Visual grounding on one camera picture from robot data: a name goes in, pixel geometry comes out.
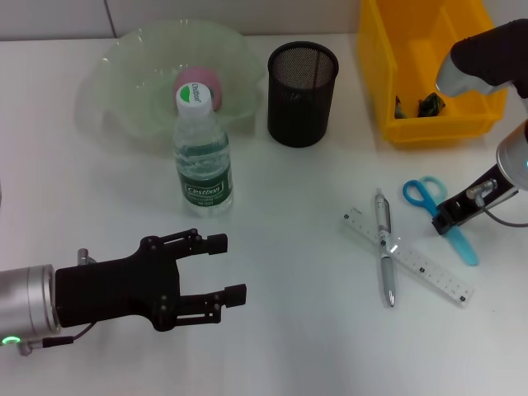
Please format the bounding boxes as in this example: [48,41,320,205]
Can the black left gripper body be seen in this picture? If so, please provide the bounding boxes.
[54,234,182,333]

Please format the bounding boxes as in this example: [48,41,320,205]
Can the blue scissors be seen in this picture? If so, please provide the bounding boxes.
[403,176,480,267]

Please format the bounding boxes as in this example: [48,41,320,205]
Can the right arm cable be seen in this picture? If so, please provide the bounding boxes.
[465,180,528,229]

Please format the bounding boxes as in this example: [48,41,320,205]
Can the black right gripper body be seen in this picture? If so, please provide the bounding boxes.
[447,163,520,219]

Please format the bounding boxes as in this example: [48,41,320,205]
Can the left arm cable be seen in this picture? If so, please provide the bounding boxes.
[16,321,98,356]

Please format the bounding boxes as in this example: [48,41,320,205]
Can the black mesh pen holder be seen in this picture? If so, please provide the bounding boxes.
[266,40,340,149]

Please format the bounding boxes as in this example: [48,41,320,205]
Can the green glass fruit bowl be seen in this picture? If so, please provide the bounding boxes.
[76,18,267,156]

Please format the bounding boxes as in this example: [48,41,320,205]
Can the yellow plastic bin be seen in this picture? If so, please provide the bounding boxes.
[356,0,514,144]

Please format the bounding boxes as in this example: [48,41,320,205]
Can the transparent plastic ruler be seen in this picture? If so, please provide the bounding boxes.
[341,205,474,309]

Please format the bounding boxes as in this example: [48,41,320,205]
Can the pink peach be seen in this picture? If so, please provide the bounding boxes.
[172,65,224,112]

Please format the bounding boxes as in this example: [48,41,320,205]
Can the silver ballpoint pen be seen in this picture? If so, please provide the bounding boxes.
[374,188,399,309]

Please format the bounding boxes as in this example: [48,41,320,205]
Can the clear green-label water bottle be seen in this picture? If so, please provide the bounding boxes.
[172,82,234,218]

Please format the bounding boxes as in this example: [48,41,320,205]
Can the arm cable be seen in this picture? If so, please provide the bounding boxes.
[465,180,528,229]
[16,321,98,356]

